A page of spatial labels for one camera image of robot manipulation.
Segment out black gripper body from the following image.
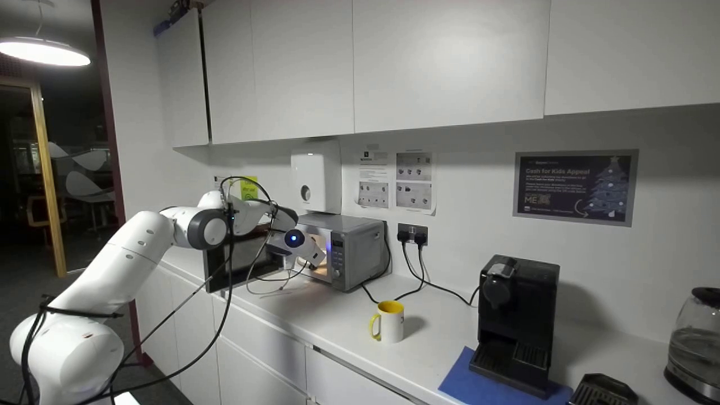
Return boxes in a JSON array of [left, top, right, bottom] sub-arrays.
[[268, 222, 331, 270]]

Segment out silver microwave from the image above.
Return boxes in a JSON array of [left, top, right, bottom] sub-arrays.
[[288, 211, 394, 294]]

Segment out dark glass microwave door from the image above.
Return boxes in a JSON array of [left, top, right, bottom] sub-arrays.
[[203, 229, 285, 294]]

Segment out white paper towel dispenser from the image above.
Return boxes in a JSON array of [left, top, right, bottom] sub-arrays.
[[291, 151, 331, 215]]

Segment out green cleaning sign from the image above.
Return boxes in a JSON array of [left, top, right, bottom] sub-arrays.
[[237, 172, 262, 205]]

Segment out white lower cabinet fronts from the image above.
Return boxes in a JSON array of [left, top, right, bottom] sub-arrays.
[[132, 253, 415, 405]]

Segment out yellow and white mug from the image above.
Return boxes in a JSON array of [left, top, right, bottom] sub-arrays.
[[367, 299, 410, 344]]

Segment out white upper cabinet door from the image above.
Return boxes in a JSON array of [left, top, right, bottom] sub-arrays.
[[152, 7, 212, 151], [201, 0, 358, 145], [544, 0, 720, 118], [351, 0, 554, 137]]

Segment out blue mat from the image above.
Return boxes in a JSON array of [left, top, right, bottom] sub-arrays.
[[436, 344, 575, 405]]

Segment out black coffee machine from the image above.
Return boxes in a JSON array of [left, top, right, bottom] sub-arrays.
[[471, 253, 563, 400]]

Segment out dark framed poster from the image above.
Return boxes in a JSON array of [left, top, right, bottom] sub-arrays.
[[513, 148, 642, 229]]

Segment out round ceiling lamp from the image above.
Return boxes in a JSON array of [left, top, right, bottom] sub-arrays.
[[0, 33, 95, 70]]

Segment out black ribbed tray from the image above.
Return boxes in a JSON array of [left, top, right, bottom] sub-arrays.
[[572, 371, 642, 405]]

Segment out glass kettle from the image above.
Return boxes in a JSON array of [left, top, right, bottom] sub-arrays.
[[663, 285, 720, 405]]

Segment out white printed wall notice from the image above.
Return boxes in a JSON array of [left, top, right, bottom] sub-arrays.
[[356, 177, 394, 211], [394, 151, 436, 184], [394, 179, 436, 213]]

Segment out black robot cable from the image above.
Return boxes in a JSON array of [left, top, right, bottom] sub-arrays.
[[17, 172, 304, 405]]

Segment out black double wall socket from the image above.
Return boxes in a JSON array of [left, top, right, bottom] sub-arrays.
[[396, 222, 431, 247]]

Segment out small dark wall label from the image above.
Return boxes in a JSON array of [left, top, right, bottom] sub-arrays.
[[358, 148, 392, 166]]

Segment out black microwave power cable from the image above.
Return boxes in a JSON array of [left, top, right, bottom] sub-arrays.
[[359, 242, 428, 305]]

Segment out black coffee machine cable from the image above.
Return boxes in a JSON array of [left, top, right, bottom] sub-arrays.
[[413, 242, 484, 308]]

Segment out wooden door frame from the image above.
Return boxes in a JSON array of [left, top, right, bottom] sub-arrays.
[[26, 76, 69, 280]]

